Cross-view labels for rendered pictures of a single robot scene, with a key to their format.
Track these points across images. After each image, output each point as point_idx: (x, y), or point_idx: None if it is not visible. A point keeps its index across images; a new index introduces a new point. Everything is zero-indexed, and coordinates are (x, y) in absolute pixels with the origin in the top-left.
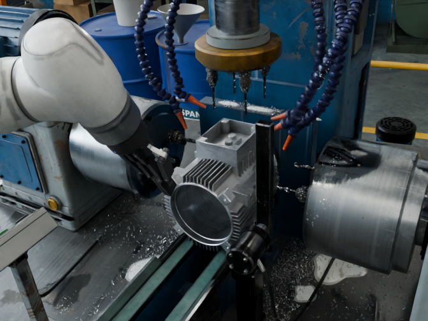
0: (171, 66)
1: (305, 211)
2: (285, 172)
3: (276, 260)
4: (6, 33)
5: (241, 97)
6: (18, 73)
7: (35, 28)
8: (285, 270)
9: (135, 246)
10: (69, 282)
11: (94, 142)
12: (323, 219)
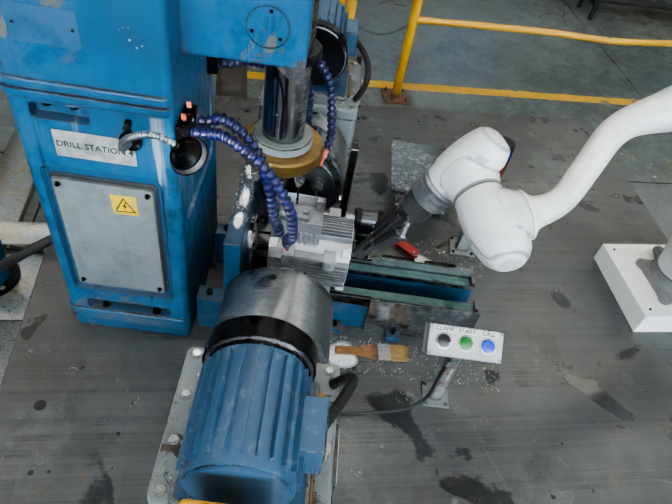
0: (278, 216)
1: (342, 180)
2: None
3: None
4: (297, 393)
5: (193, 227)
6: (499, 179)
7: (498, 142)
8: None
9: None
10: (382, 408)
11: (326, 330)
12: (344, 173)
